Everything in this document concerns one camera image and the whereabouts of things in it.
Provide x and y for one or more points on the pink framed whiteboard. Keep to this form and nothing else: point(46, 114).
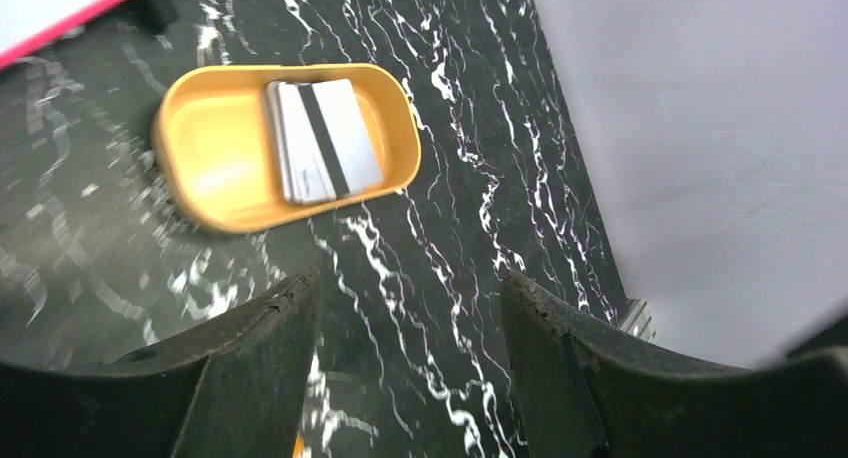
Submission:
point(27, 25)

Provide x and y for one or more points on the card with black stripe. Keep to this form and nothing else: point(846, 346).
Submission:
point(323, 149)

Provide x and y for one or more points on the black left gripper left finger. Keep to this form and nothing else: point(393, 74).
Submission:
point(232, 386)

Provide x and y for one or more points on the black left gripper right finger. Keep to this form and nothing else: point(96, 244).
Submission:
point(588, 389)

